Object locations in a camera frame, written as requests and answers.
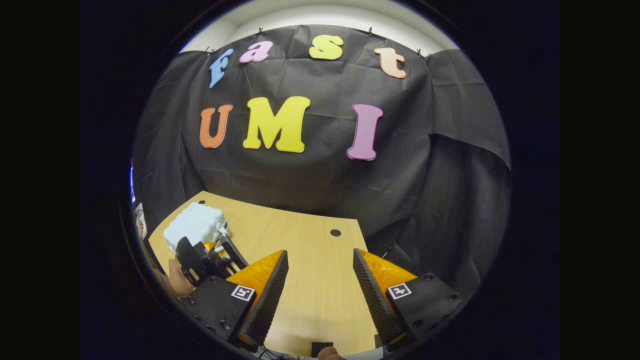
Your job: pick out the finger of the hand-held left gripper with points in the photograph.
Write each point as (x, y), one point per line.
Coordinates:
(235, 257)
(212, 246)

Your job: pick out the light blue suitcase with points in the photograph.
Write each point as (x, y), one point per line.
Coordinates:
(192, 225)

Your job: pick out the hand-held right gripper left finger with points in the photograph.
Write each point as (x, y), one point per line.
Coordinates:
(267, 305)

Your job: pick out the computer monitor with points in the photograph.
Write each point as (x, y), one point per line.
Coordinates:
(132, 182)

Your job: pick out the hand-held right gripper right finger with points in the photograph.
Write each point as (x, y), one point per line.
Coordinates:
(377, 305)

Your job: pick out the black floor device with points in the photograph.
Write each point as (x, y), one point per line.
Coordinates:
(322, 349)

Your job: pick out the black backdrop cloth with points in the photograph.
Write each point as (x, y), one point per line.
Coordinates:
(310, 190)

